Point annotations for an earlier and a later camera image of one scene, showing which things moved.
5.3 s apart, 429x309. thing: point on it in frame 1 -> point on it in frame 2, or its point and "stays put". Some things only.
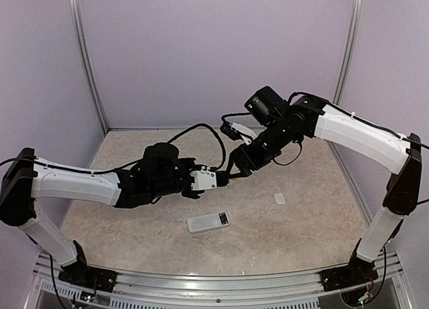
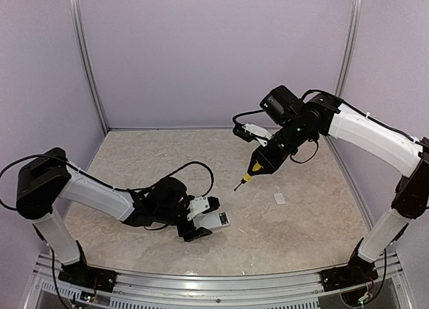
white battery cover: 279,198 stays put
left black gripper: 186,161 -> 190,233
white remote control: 208,222 stays put
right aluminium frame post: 355,20 stays put
